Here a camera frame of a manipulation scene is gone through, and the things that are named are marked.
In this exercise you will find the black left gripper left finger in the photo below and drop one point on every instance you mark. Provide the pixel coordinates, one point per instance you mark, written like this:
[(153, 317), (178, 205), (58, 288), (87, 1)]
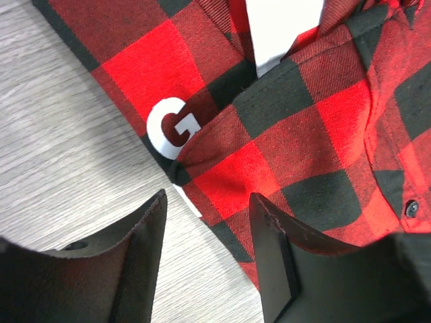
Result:
[(109, 276)]

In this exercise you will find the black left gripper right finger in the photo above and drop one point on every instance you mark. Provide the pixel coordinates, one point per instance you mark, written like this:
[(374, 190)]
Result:
[(307, 276)]

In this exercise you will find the red black plaid shirt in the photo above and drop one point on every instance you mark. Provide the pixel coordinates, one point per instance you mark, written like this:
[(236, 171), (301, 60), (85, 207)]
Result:
[(336, 135)]

